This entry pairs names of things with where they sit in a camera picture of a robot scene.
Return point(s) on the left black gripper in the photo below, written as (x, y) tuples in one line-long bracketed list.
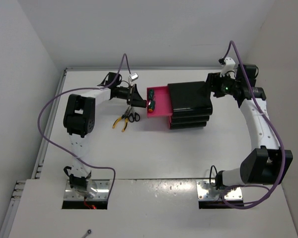
[(134, 99)]

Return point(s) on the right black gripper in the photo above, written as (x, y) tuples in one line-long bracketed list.
[(212, 84)]

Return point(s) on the green orange screwdriver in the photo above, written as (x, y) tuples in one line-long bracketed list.
[(151, 106)]

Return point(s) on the pink top drawer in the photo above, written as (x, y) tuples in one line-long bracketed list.
[(163, 107)]

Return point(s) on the black drawer cabinet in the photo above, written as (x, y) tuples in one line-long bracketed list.
[(190, 109)]

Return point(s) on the green stubby screwdriver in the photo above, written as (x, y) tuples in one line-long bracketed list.
[(151, 94)]

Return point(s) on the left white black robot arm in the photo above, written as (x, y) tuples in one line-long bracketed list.
[(79, 121)]

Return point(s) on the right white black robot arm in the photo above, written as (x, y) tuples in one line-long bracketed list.
[(267, 163)]

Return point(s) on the white front platform board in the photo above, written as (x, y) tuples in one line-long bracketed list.
[(146, 209)]

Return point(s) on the small metal wrench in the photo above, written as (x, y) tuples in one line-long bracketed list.
[(88, 232)]

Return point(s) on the black handled scissors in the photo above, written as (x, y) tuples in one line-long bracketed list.
[(133, 116)]

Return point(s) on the yellow handled pliers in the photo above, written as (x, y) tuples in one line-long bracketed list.
[(124, 117)]

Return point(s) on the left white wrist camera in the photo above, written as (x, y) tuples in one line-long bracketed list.
[(132, 77)]

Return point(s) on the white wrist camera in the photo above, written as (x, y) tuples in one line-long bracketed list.
[(132, 77), (227, 64)]

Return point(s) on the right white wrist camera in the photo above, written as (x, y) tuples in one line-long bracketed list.
[(227, 64)]

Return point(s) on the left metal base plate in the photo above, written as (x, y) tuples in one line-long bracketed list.
[(97, 190)]

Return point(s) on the metal base plate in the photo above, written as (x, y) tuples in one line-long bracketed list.
[(206, 192), (97, 190)]

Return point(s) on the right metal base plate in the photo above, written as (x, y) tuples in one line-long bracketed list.
[(206, 192)]

